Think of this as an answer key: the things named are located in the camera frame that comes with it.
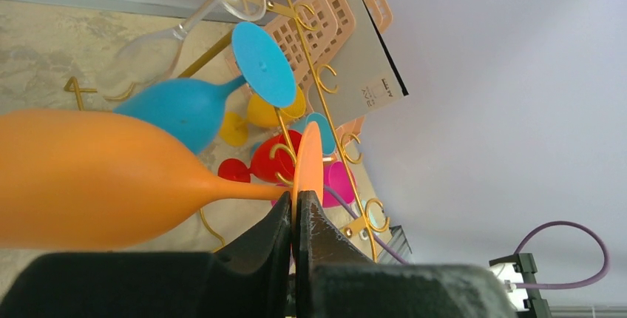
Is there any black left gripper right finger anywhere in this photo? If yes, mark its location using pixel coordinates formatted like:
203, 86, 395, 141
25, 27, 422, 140
295, 191, 516, 317

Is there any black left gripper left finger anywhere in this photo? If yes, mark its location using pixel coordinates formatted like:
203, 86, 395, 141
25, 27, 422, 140
1, 193, 291, 317

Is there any magenta wine glass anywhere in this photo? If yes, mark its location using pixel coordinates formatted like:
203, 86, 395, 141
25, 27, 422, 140
270, 160, 358, 209

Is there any red wine glass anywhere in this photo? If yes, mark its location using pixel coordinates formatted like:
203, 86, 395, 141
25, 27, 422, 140
217, 134, 295, 183

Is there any light blue wine glass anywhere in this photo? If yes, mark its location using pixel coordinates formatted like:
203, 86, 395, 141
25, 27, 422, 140
291, 112, 338, 157

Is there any yellow wine glass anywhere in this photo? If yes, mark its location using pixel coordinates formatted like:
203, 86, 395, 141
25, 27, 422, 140
218, 86, 306, 146

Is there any teal wine glass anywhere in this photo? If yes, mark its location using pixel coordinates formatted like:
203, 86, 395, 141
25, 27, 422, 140
113, 21, 296, 155

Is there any orange wine glass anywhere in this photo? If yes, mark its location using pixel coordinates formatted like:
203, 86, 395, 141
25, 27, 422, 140
1, 109, 323, 250

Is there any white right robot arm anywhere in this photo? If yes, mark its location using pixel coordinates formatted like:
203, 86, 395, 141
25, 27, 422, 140
489, 253, 552, 318

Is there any clear wine glass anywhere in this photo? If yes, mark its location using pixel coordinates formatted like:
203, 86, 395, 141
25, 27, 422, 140
95, 0, 268, 96

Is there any white folder in organizer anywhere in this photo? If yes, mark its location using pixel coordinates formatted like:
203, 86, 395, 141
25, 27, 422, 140
308, 0, 409, 124

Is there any peach plastic file organizer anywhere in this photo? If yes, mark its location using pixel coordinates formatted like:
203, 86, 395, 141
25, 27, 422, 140
224, 0, 394, 135

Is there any gold wire glass rack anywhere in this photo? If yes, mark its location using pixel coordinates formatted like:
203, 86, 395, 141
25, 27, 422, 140
62, 0, 392, 264

